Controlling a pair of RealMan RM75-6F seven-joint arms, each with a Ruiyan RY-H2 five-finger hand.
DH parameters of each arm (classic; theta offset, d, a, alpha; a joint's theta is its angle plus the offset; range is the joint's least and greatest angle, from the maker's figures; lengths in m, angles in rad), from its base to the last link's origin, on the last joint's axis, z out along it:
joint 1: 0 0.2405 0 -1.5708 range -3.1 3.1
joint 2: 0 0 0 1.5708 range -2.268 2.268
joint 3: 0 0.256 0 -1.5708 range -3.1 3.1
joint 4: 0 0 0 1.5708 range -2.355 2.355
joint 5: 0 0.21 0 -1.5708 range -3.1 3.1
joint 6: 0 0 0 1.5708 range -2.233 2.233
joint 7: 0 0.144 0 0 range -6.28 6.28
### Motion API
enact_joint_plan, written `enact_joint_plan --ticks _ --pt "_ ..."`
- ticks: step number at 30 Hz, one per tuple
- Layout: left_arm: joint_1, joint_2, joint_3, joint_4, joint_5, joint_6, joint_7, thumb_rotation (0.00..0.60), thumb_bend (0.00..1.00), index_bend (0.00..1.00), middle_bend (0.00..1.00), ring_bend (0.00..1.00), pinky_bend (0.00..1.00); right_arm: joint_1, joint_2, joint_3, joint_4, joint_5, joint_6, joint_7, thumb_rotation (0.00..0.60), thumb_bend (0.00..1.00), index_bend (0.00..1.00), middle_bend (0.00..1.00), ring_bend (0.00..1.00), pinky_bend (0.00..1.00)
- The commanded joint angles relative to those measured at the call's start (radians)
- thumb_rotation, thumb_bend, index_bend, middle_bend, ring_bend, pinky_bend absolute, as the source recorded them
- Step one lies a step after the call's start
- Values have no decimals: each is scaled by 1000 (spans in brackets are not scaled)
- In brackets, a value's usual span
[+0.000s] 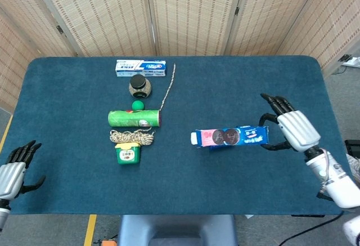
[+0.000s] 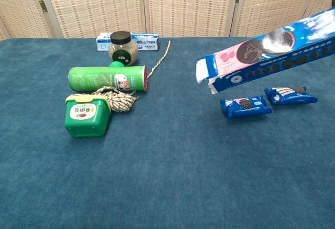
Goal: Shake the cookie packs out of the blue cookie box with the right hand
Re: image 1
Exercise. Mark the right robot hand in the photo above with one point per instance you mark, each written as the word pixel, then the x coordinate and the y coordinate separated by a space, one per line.
pixel 296 129

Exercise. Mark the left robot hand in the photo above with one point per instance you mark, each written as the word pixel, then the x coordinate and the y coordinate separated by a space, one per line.
pixel 12 174

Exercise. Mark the blue cookie box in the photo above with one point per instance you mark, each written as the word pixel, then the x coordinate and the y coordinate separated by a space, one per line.
pixel 230 137

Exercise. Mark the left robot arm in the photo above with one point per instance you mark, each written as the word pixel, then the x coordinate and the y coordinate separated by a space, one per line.
pixel 2 215

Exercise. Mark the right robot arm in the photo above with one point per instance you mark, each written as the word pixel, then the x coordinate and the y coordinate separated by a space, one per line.
pixel 336 179

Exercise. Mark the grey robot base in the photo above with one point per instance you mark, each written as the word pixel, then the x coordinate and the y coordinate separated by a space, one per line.
pixel 177 230

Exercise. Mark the white blue toothpaste box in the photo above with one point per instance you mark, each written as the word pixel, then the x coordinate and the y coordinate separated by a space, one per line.
pixel 140 68

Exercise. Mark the white power strip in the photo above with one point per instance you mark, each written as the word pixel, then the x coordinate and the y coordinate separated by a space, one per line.
pixel 353 60

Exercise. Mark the green tub yellow lid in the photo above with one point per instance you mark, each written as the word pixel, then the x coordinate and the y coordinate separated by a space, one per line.
pixel 128 153

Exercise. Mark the orange black device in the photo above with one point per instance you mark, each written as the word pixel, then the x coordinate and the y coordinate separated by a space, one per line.
pixel 109 242

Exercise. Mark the green chips can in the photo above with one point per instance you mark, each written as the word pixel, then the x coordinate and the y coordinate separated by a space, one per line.
pixel 134 118

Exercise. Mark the green ball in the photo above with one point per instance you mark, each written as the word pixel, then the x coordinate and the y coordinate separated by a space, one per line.
pixel 137 105

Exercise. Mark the glass jar black lid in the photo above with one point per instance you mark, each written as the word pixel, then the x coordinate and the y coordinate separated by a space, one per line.
pixel 140 87

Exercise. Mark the bamboo folding screen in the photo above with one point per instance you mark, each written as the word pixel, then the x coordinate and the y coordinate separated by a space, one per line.
pixel 180 15

